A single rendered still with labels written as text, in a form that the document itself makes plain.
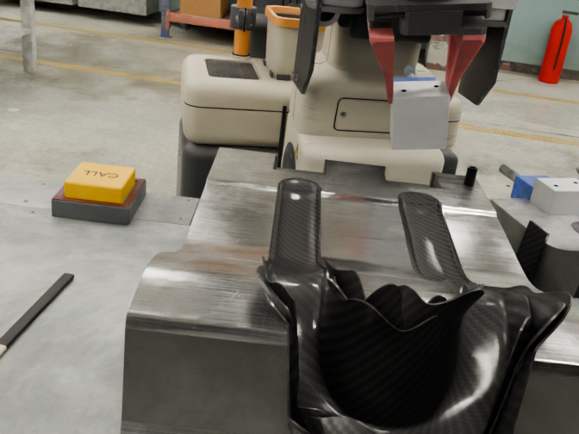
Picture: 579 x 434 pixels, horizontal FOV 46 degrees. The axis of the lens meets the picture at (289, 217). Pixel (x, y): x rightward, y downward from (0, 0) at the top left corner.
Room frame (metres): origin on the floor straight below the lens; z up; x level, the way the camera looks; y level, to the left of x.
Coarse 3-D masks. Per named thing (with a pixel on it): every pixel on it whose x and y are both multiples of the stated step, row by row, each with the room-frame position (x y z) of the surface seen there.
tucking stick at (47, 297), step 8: (64, 280) 0.51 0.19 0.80; (48, 288) 0.49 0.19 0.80; (56, 288) 0.49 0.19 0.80; (40, 296) 0.48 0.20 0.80; (48, 296) 0.48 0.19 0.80; (40, 304) 0.47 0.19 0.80; (48, 304) 0.47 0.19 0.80; (32, 312) 0.45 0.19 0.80; (40, 312) 0.46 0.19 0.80; (24, 320) 0.44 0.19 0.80; (32, 320) 0.44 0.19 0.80; (16, 328) 0.43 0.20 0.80; (24, 328) 0.43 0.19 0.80; (8, 336) 0.42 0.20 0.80; (16, 336) 0.42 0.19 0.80; (0, 344) 0.41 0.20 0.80; (8, 344) 0.41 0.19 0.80; (0, 352) 0.40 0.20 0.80
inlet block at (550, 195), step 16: (512, 176) 0.76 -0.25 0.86; (528, 176) 0.74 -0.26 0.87; (544, 176) 0.74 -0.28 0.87; (512, 192) 0.73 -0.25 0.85; (528, 192) 0.71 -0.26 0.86; (544, 192) 0.68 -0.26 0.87; (560, 192) 0.66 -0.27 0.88; (576, 192) 0.67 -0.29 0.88; (544, 208) 0.67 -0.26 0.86; (560, 208) 0.67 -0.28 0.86; (576, 208) 0.67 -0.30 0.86
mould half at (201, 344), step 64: (256, 192) 0.55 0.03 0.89; (384, 192) 0.58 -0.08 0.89; (448, 192) 0.60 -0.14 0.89; (192, 256) 0.36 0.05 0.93; (256, 256) 0.44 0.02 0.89; (384, 256) 0.47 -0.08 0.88; (512, 256) 0.49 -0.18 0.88; (128, 320) 0.28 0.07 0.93; (192, 320) 0.28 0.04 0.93; (256, 320) 0.29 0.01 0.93; (576, 320) 0.32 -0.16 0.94; (128, 384) 0.27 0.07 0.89; (192, 384) 0.27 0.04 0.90; (256, 384) 0.27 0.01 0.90; (576, 384) 0.28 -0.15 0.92
